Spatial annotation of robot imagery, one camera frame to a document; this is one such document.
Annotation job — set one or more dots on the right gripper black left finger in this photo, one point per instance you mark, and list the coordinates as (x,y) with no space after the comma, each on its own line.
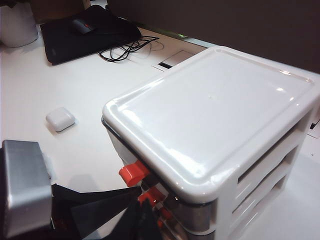
(95,205)

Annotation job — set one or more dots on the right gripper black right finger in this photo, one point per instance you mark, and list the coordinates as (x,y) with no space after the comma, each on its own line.
(135,225)

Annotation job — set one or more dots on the white plastic drawer cabinet frame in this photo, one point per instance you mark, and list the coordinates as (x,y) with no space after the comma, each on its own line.
(200,112)

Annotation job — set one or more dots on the white earbuds case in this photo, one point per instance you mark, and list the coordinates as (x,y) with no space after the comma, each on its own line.
(60,120)

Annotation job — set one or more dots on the black laptop bag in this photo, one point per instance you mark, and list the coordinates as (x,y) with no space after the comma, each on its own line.
(75,47)

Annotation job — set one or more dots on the black computer mouse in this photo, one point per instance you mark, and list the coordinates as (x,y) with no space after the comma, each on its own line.
(80,26)

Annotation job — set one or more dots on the white round container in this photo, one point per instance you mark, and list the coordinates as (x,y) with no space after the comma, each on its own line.
(17,27)

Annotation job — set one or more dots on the brown desk partition panel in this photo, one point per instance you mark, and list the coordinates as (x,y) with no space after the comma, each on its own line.
(225,25)

